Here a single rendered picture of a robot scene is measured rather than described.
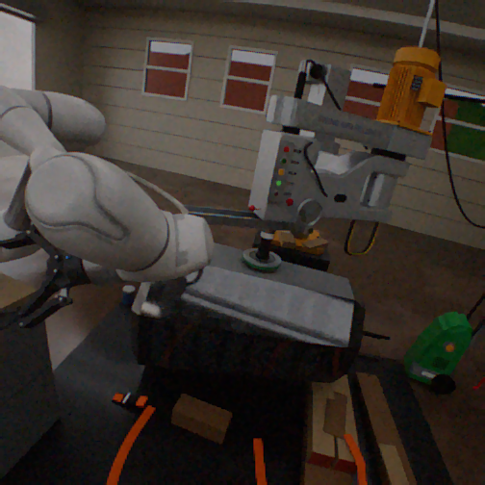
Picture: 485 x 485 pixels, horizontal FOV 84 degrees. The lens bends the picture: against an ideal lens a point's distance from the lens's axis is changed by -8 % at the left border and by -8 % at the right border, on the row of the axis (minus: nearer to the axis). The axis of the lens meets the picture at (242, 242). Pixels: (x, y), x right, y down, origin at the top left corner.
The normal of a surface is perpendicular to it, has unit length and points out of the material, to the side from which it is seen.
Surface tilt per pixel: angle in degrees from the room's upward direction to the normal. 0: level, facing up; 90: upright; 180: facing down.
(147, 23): 90
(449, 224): 90
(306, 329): 45
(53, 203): 55
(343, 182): 90
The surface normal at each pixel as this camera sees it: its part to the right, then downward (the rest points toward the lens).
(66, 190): -0.03, -0.18
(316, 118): 0.33, 0.41
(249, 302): 0.02, -0.40
